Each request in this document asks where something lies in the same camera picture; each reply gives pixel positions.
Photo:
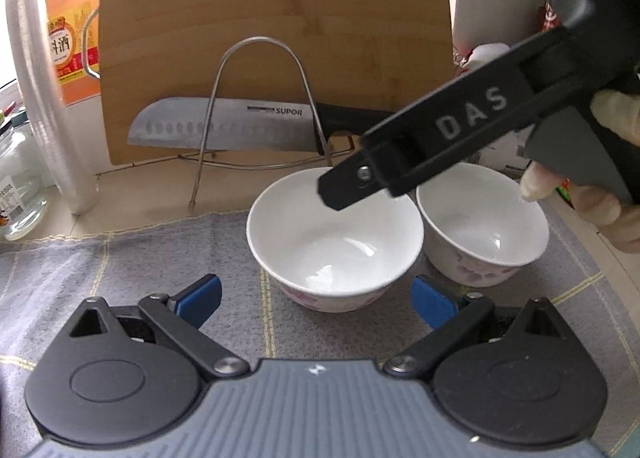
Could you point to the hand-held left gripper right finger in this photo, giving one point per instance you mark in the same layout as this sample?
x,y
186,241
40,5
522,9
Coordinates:
x,y
432,305

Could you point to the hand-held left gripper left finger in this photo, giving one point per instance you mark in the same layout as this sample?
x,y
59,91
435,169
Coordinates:
x,y
202,298

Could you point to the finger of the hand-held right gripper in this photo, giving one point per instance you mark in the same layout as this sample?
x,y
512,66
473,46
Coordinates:
x,y
450,128

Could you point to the white bowl with pink flowers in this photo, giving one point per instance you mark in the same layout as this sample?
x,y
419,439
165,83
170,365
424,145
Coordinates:
x,y
480,233
325,248

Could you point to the person's right hand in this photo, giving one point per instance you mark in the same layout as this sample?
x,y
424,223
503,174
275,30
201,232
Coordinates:
x,y
605,218

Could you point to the grey and teal checked towel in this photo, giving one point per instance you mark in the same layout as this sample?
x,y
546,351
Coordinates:
x,y
150,258

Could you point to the red and white packet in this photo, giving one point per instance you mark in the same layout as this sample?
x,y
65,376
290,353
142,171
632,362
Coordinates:
x,y
482,57

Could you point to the glass jar with yellow-green lid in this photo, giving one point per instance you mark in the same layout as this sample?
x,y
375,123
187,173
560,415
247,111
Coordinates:
x,y
20,178

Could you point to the tall plastic wrap roll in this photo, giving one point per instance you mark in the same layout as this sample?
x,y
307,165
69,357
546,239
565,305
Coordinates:
x,y
50,113

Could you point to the orange plastic jug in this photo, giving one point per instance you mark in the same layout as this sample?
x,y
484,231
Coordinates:
x,y
70,38

